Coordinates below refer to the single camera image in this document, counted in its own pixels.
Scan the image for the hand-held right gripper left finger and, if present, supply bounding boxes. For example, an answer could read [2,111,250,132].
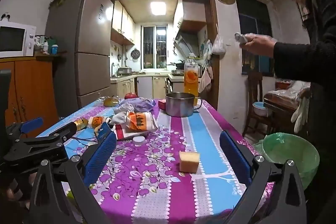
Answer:
[28,132,117,224]

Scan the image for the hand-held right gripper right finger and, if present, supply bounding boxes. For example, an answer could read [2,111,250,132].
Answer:
[219,131,308,224]

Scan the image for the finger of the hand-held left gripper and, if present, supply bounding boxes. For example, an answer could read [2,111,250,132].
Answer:
[16,122,78,147]
[6,117,44,138]

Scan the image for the yellow sponge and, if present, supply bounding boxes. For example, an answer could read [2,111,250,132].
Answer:
[179,151,200,173]

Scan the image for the silver snack bag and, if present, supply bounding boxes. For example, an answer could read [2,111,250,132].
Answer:
[114,111,159,141]

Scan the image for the green lined trash bin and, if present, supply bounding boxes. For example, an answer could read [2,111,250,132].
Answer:
[253,132,320,189]

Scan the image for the gold foil wrapper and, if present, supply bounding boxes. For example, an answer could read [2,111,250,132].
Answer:
[74,119,89,130]

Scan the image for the small orange label packet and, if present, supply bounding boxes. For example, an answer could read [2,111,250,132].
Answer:
[88,116,105,132]

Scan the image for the orange wooden cabinet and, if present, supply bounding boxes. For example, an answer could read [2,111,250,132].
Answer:
[0,55,62,138]

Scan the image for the crumpled white plastic bag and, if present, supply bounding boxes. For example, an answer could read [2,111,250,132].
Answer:
[109,103,135,125]

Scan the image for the yellow round fruit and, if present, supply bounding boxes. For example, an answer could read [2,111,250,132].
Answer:
[104,97,120,107]

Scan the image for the blue plastic basin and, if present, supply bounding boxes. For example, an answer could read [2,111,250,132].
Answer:
[252,101,267,117]

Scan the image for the wooden chair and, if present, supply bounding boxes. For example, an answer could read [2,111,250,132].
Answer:
[241,72,273,136]

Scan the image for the purple plastic bag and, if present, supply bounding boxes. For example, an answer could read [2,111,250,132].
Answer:
[119,97,156,112]

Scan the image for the purple floral tablecloth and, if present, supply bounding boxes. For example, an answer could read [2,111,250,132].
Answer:
[37,98,276,224]

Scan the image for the dark wooden side table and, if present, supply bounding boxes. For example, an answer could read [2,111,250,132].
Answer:
[264,81,310,132]

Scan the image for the white rubber glove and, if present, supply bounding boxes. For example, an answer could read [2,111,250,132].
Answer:
[291,97,310,134]

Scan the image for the kitchen base cabinets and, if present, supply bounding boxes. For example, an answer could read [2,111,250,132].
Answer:
[110,73,174,98]

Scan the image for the hanging pale towel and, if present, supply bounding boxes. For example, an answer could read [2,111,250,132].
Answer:
[198,68,213,93]

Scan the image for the white microwave oven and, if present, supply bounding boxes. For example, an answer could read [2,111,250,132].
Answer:
[0,21,37,58]

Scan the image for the orange juice bottle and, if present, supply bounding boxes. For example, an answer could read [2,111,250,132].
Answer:
[184,53,198,106]

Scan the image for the tall grey refrigerator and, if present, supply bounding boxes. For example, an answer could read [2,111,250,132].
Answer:
[45,0,114,111]

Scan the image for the hanging clear plastic bag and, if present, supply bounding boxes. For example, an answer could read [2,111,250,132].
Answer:
[211,34,226,54]

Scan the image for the small white held object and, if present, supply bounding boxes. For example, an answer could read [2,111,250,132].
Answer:
[234,32,255,45]

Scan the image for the kitchen window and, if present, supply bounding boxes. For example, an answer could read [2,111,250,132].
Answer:
[142,26,168,69]

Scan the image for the range hood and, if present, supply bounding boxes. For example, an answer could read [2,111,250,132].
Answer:
[173,30,200,54]

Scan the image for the dark window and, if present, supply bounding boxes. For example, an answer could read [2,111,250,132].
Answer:
[238,0,273,76]

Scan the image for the kitchen ceiling light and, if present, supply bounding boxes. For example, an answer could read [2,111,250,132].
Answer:
[150,1,167,16]

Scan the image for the steel pot with handle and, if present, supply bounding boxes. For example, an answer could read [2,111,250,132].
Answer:
[165,92,202,117]

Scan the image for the kitchen wall cabinets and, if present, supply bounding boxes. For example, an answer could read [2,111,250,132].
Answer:
[111,1,135,45]

